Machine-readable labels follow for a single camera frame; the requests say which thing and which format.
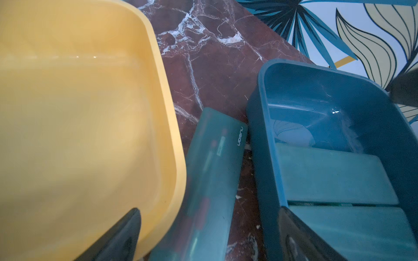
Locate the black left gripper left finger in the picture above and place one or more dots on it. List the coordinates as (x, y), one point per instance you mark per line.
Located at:
(118, 243)

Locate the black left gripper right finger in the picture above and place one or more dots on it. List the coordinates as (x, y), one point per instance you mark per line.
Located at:
(299, 242)

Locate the green pencil case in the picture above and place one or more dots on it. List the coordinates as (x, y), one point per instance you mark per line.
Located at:
(327, 176)
(362, 233)
(201, 229)

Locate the green pencil case back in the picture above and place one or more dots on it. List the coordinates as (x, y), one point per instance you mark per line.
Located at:
(327, 176)

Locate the yellow plastic tray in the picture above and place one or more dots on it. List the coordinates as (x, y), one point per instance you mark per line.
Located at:
(88, 129)

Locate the teal plastic tray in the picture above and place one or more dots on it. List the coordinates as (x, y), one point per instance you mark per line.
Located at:
(311, 106)

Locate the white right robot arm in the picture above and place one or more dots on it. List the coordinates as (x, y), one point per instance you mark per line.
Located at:
(404, 89)

